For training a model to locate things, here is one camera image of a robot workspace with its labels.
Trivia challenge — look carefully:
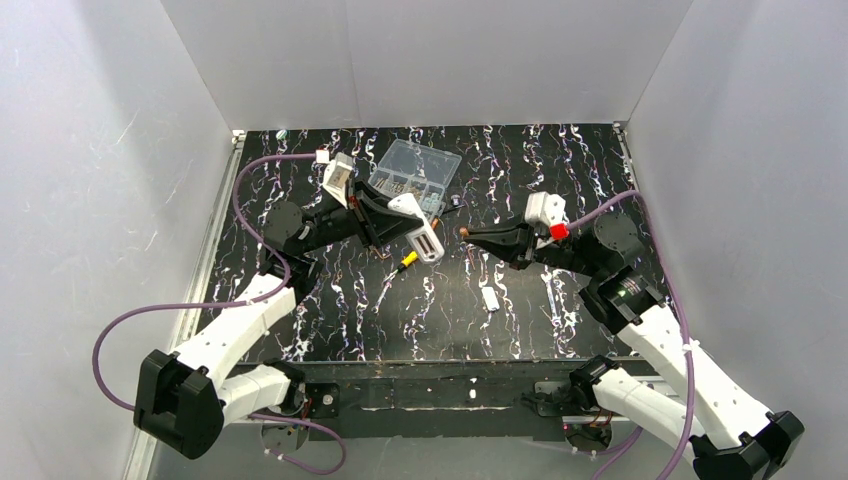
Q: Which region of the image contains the white battery cover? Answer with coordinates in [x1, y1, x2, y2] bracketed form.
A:
[481, 286, 500, 312]

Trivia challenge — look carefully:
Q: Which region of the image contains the white remote control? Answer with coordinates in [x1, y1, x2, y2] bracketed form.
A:
[388, 193, 444, 264]

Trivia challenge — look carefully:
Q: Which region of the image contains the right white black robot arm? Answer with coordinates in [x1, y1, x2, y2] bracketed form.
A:
[461, 212, 805, 479]

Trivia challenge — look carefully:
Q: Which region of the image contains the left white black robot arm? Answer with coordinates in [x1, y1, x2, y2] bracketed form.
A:
[133, 181, 444, 459]

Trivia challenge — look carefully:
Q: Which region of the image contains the clear plastic parts organizer box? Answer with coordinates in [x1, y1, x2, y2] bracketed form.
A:
[369, 139, 461, 219]

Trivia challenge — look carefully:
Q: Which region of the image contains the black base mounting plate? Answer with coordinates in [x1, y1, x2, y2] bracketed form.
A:
[241, 359, 639, 444]

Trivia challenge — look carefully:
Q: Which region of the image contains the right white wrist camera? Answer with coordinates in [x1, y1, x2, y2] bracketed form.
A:
[523, 192, 569, 243]

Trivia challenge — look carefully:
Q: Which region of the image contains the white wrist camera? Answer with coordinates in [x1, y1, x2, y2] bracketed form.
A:
[315, 150, 354, 209]
[523, 192, 569, 243]

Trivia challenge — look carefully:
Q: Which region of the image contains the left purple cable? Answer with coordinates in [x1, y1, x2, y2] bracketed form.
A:
[91, 153, 348, 476]

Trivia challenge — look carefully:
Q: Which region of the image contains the yellow handled screwdriver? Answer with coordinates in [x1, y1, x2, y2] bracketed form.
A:
[372, 250, 419, 313]

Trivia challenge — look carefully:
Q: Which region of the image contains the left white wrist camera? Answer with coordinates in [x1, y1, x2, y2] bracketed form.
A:
[315, 150, 354, 209]

